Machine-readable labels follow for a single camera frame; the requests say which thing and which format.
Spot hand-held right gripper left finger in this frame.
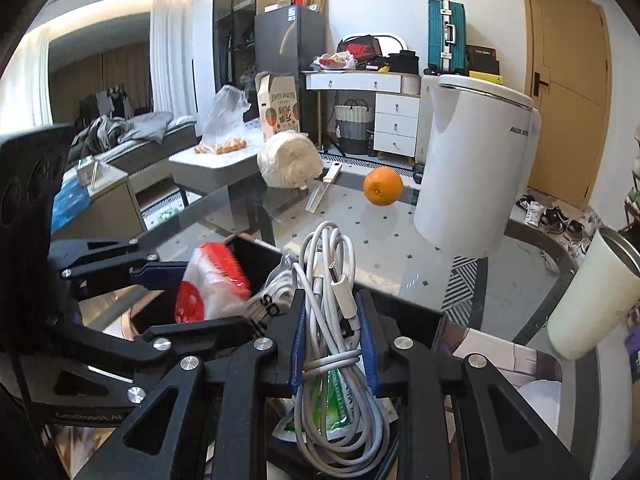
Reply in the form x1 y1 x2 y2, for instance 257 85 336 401
87 287 308 480

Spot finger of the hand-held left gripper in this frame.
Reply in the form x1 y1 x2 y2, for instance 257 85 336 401
46 315 262 405
49 237 187 292

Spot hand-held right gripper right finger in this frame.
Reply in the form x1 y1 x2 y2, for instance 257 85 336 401
356 291 577 480

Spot green sachet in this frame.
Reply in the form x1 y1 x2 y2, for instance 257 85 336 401
271 366 397 442

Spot red brush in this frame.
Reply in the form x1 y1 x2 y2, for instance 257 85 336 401
174 241 252 324

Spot black cardboard box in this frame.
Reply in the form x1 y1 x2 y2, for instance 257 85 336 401
127 231 449 480

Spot bagged white shoelaces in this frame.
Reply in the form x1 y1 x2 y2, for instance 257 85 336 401
244 254 302 342

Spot white charging cable bundle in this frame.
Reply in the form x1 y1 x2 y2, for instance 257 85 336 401
291 219 387 475

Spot small white box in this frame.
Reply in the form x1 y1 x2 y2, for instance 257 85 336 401
75 157 108 192

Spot beige bedside cabinet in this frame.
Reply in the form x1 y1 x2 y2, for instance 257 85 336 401
51 159 147 244

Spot bed with grey clothes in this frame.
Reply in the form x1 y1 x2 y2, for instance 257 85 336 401
74 111 198 172

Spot white side table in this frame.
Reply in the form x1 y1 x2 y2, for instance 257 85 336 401
168 144 272 197

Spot brown snacks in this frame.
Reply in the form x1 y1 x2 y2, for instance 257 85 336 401
196 139 248 156

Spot white flat tool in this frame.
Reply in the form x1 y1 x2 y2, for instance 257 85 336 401
304 161 344 214

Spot orange fruit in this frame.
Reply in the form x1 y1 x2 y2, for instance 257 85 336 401
363 166 404 207

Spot clear plastic bag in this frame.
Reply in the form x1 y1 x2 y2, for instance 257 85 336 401
200 85 252 149

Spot white wrapped bundle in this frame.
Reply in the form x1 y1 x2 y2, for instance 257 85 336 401
256 130 325 191

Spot white curtain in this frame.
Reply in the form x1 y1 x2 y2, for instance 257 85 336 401
149 0 197 127

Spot cardboard fruit carton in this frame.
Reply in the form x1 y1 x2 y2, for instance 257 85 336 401
255 71 302 143

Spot white cylindrical bin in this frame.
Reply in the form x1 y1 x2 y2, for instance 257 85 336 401
545 225 640 362

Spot shoes on floor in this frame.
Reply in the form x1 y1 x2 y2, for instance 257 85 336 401
514 194 597 242

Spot woven basket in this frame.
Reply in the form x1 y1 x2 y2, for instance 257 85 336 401
333 100 374 156

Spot white vanity desk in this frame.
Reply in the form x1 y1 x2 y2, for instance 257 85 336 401
301 70 424 162

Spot black fridge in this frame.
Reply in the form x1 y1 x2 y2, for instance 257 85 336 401
254 5 322 139

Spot black glass wardrobe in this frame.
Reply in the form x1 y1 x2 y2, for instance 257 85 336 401
211 0 292 107

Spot pile of snack bags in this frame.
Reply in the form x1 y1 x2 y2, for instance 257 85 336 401
310 53 358 72

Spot black bag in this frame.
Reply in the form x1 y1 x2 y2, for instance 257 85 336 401
386 50 421 76

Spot red shoe box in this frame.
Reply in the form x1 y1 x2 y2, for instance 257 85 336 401
336 34 382 59

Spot black flat box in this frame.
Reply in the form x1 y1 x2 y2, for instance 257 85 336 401
465 44 501 79

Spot teal suitcase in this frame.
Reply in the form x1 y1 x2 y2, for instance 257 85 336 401
426 0 468 76

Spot wooden door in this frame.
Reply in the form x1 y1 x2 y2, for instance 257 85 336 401
518 0 613 209

